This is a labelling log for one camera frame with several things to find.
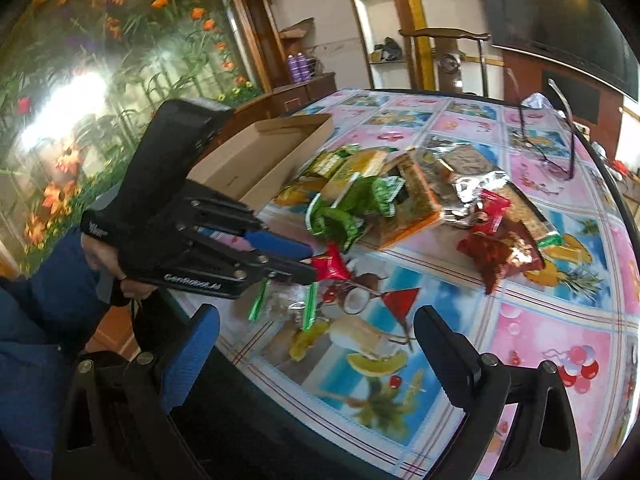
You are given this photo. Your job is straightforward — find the small red snack packet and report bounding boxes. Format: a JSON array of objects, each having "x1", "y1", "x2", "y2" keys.
[{"x1": 311, "y1": 242, "x2": 352, "y2": 282}]

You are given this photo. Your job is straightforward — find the clear green-edged snack packet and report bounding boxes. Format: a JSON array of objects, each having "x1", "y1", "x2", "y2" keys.
[{"x1": 247, "y1": 278, "x2": 319, "y2": 332}]

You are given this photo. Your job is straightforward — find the orange cracker package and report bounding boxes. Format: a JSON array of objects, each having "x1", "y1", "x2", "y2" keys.
[{"x1": 363, "y1": 152, "x2": 444, "y2": 250}]

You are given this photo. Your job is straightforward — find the blue sleeve forearm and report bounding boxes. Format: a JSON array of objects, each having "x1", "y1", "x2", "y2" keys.
[{"x1": 1, "y1": 228, "x2": 110, "y2": 479}]

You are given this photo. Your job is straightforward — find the person's left hand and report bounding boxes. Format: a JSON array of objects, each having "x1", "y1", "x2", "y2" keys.
[{"x1": 80, "y1": 234, "x2": 156, "y2": 300}]

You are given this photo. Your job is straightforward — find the yellow corn snack package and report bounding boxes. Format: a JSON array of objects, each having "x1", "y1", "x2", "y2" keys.
[{"x1": 273, "y1": 144, "x2": 390, "y2": 207}]

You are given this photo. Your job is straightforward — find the brown cardboard box tray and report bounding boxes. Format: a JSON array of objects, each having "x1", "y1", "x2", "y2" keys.
[{"x1": 189, "y1": 114, "x2": 334, "y2": 212}]

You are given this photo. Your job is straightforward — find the green snack packet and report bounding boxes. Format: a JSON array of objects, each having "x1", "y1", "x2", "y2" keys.
[{"x1": 305, "y1": 174, "x2": 405, "y2": 254}]

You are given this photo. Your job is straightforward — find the fruit pattern tablecloth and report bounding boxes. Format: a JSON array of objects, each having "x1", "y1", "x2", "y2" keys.
[{"x1": 180, "y1": 90, "x2": 639, "y2": 479}]

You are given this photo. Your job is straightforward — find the red chip bag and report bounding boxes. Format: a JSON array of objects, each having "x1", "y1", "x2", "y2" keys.
[{"x1": 457, "y1": 219, "x2": 544, "y2": 295}]

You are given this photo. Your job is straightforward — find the wooden sideboard cabinet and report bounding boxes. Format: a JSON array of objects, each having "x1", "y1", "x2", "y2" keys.
[{"x1": 214, "y1": 73, "x2": 337, "y2": 145}]

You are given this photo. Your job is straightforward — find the green-edged cracker package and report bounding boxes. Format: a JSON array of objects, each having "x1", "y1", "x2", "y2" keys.
[{"x1": 496, "y1": 182, "x2": 562, "y2": 248}]

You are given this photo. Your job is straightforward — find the silver foil snack bag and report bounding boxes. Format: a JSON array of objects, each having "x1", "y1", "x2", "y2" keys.
[{"x1": 414, "y1": 142, "x2": 509, "y2": 229}]

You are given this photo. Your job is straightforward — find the small red candy packet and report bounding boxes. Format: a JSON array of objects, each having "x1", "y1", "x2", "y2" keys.
[{"x1": 472, "y1": 188, "x2": 511, "y2": 235}]

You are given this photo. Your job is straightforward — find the purple bottle pair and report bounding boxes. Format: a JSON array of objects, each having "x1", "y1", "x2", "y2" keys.
[{"x1": 286, "y1": 52, "x2": 311, "y2": 84}]

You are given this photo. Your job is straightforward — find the flower mural panel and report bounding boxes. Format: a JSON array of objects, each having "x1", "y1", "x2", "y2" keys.
[{"x1": 1, "y1": 0, "x2": 262, "y2": 278}]

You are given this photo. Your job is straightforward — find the eyeglasses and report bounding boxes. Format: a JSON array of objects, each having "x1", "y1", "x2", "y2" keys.
[{"x1": 503, "y1": 67, "x2": 576, "y2": 182}]

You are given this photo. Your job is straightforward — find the wooden chair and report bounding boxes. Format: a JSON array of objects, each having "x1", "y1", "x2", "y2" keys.
[{"x1": 399, "y1": 27, "x2": 491, "y2": 98}]

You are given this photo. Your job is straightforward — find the white plastic bag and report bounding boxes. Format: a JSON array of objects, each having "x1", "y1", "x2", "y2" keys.
[{"x1": 521, "y1": 92, "x2": 553, "y2": 110}]

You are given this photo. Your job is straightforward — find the flat screen television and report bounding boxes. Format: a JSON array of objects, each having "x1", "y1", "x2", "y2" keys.
[{"x1": 484, "y1": 0, "x2": 639, "y2": 100}]

